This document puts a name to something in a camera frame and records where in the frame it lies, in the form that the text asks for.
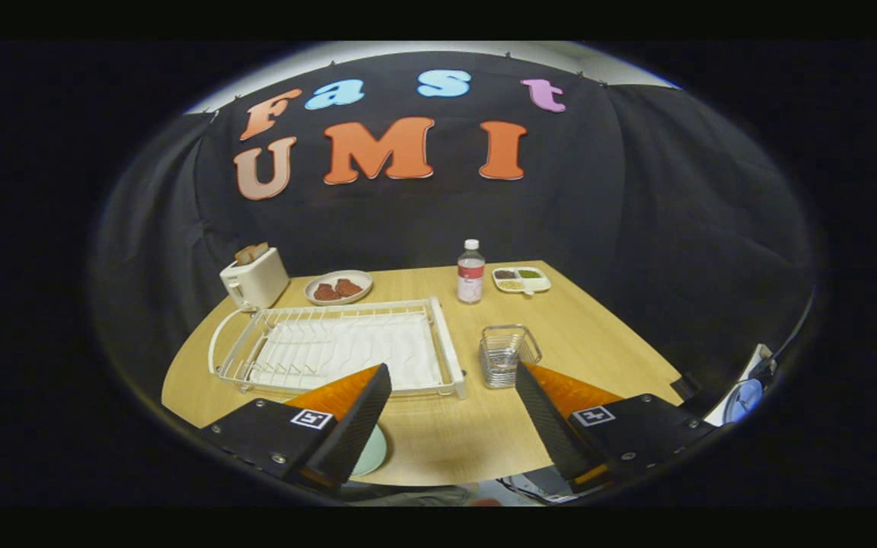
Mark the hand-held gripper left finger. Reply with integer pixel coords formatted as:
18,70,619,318
199,363,394,492

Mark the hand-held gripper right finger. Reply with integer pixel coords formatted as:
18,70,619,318
515,361,718,494

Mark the light green plate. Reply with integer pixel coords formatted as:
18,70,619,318
351,425,388,478

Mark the white dish rack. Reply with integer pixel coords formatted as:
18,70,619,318
208,297,468,400

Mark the silver wire basket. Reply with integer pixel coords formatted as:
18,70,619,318
479,324,543,390

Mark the beige round plate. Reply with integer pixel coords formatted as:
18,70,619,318
304,269,374,307

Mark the white divided tray with beans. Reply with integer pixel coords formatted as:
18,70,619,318
492,266,552,295

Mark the clear bottle with red label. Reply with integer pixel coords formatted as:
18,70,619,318
457,239,486,305

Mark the white toaster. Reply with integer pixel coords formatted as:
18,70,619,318
219,247,291,311

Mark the blue round object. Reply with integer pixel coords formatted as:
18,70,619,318
724,377,765,424

